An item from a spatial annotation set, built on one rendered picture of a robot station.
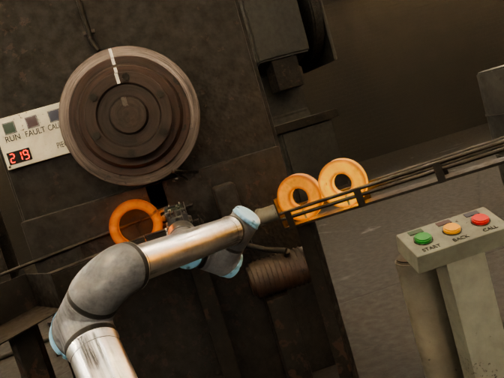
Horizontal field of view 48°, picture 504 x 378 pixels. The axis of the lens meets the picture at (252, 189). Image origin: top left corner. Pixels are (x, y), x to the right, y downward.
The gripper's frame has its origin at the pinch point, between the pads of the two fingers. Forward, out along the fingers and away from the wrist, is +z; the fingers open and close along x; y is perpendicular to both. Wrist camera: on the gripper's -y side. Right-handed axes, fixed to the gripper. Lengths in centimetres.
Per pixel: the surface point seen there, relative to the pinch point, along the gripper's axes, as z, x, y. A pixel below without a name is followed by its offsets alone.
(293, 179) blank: -21.3, -39.4, 8.8
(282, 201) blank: -19.9, -34.4, 1.8
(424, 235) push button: -77, -56, 10
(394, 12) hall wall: 612, -372, -72
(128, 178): 0.2, 12.0, 17.4
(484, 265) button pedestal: -83, -67, 1
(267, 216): -18.4, -28.6, -2.6
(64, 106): 9, 25, 45
